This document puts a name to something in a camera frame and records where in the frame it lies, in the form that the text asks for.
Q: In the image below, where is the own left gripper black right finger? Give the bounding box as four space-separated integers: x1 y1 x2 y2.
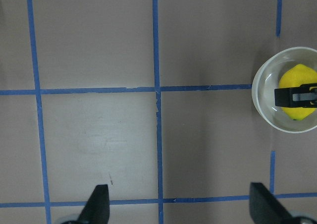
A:
249 182 297 224

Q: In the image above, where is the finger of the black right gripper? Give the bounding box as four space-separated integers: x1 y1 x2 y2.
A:
274 84 317 108

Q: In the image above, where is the yellow lemon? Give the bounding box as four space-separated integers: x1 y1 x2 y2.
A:
274 64 317 120

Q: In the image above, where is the white bowl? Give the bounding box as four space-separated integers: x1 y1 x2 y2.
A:
252 47 317 133

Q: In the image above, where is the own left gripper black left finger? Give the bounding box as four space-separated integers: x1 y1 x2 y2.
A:
77 184 110 224

